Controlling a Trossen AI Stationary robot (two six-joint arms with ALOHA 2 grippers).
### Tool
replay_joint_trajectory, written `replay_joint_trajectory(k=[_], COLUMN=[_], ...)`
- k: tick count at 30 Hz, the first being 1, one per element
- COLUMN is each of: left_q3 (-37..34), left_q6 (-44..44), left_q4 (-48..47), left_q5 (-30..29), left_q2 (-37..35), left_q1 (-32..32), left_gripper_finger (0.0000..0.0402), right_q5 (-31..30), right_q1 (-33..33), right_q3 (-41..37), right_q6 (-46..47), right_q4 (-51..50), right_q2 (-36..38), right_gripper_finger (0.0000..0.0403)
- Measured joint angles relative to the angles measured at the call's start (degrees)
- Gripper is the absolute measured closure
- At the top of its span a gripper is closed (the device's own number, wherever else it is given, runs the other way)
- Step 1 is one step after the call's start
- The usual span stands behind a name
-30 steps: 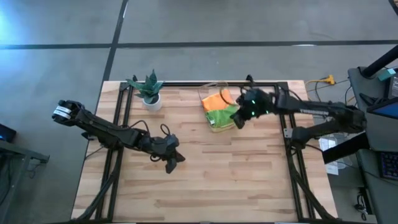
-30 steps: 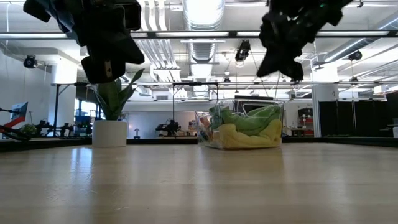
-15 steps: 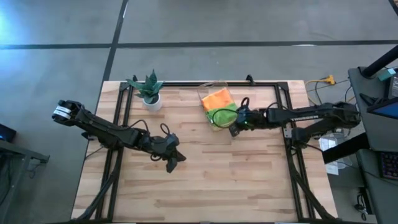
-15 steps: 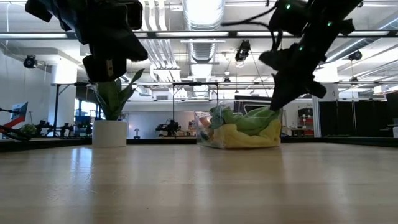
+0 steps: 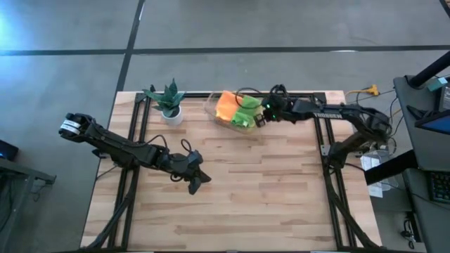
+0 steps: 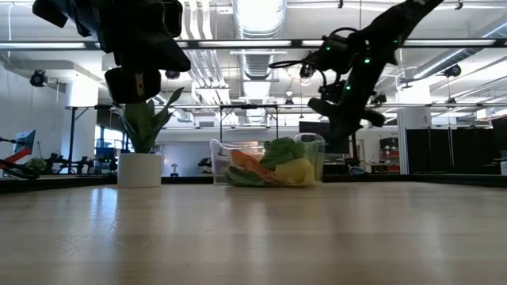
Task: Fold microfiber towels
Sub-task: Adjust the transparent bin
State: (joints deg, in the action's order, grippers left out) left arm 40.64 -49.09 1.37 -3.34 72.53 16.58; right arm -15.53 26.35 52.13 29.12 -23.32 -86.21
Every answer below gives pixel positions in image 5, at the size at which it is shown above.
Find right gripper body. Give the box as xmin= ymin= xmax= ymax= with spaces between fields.
xmin=262 ymin=94 xmax=295 ymax=124

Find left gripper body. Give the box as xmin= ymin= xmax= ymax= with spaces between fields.
xmin=165 ymin=150 xmax=205 ymax=182

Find yellow microfiber towel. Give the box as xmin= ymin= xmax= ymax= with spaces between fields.
xmin=224 ymin=105 xmax=266 ymax=131

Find green microfiber towel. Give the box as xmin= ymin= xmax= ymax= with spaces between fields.
xmin=230 ymin=94 xmax=264 ymax=129

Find orange microfiber towel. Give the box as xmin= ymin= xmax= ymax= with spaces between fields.
xmin=214 ymin=90 xmax=242 ymax=122

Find clear plastic bin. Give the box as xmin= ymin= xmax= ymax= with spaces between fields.
xmin=205 ymin=90 xmax=266 ymax=135

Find white round plant pot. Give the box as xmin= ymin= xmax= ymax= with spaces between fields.
xmin=160 ymin=104 xmax=184 ymax=127

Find green snake plant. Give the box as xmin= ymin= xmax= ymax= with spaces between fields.
xmin=142 ymin=77 xmax=186 ymax=119

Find white paper sheets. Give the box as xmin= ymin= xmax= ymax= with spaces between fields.
xmin=360 ymin=150 xmax=385 ymax=200

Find black diagonal stand beam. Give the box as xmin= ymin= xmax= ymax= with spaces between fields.
xmin=407 ymin=48 xmax=450 ymax=89
xmin=364 ymin=150 xmax=418 ymax=186

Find grey desk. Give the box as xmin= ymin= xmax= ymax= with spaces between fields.
xmin=392 ymin=74 xmax=450 ymax=173

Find laptop with blue screen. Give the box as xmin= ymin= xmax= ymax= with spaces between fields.
xmin=414 ymin=109 xmax=450 ymax=136

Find small teal box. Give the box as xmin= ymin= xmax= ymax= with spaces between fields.
xmin=426 ymin=77 xmax=449 ymax=93

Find grey metal stand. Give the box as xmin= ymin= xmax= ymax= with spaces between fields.
xmin=0 ymin=157 xmax=57 ymax=253

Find dark device with blue light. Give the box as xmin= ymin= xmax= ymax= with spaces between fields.
xmin=0 ymin=139 xmax=20 ymax=162

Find keyboard with purple lights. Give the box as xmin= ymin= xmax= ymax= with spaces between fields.
xmin=427 ymin=171 xmax=450 ymax=205

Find black aluminium table frame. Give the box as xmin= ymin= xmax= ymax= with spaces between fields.
xmin=79 ymin=83 xmax=386 ymax=253

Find yellow extension cord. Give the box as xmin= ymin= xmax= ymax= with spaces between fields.
xmin=344 ymin=84 xmax=402 ymax=138

